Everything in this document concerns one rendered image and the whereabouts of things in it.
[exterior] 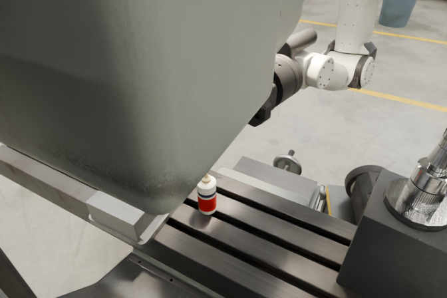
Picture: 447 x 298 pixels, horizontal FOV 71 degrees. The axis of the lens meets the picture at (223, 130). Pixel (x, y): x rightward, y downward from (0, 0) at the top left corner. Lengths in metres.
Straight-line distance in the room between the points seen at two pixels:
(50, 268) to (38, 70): 1.78
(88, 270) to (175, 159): 1.69
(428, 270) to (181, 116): 0.45
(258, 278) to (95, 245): 1.40
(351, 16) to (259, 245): 0.58
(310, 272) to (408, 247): 0.20
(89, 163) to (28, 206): 2.08
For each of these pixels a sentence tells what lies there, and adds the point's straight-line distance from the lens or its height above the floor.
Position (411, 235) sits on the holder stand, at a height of 1.15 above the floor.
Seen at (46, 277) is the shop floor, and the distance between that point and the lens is 1.93.
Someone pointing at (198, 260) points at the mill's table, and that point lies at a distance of 0.64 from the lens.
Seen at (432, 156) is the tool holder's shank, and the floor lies 1.24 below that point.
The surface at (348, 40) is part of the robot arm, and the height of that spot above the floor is 1.22.
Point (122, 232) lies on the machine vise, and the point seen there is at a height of 0.98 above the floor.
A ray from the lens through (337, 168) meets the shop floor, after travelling 2.33.
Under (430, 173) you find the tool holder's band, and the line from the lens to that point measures 0.49.
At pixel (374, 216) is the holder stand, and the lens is 0.51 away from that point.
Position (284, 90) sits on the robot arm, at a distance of 0.57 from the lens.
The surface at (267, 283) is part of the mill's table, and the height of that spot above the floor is 0.96.
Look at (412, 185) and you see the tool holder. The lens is 0.51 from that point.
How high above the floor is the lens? 1.51
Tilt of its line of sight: 37 degrees down
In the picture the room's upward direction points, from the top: straight up
